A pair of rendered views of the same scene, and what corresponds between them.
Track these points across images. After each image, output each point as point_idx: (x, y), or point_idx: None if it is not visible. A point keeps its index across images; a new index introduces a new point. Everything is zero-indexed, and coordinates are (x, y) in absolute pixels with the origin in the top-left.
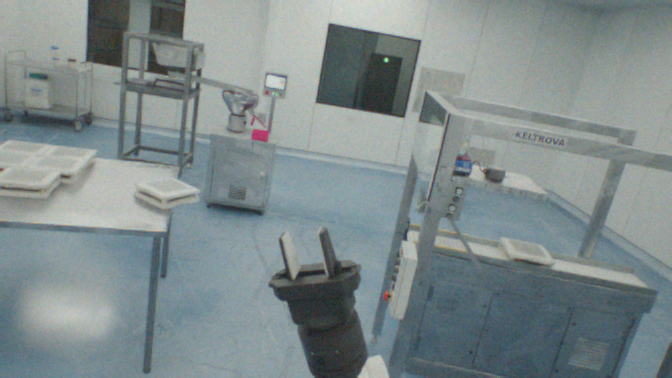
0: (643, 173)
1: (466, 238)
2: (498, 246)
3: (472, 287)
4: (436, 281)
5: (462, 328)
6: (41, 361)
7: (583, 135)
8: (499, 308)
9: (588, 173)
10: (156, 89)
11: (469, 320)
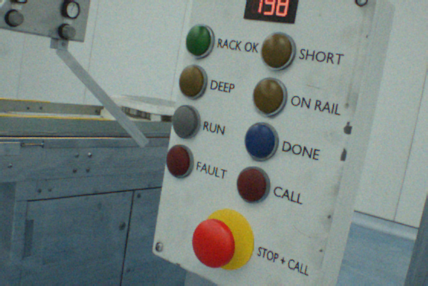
0: (88, 61)
1: (49, 108)
2: (104, 113)
3: (101, 196)
4: (36, 206)
5: (92, 285)
6: None
7: (8, 34)
8: (143, 221)
9: (24, 74)
10: None
11: (102, 264)
